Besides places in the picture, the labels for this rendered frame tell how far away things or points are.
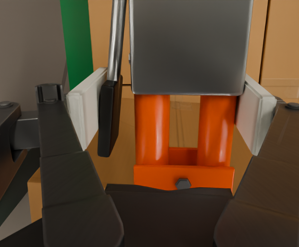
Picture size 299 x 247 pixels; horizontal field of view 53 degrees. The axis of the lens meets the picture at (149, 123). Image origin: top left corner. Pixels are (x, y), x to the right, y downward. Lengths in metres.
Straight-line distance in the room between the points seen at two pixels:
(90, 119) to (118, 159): 0.28
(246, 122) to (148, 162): 0.06
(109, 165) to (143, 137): 0.24
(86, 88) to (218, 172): 0.09
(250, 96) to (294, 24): 0.61
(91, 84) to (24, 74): 1.26
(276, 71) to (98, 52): 0.42
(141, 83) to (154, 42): 0.02
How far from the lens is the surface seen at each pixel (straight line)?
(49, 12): 1.34
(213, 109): 0.18
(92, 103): 0.16
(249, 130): 0.16
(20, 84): 1.44
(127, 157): 0.44
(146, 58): 0.16
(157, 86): 0.16
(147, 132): 0.18
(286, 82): 0.78
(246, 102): 0.17
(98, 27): 0.73
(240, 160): 0.47
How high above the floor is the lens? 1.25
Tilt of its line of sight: 69 degrees down
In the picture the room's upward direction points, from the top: 170 degrees counter-clockwise
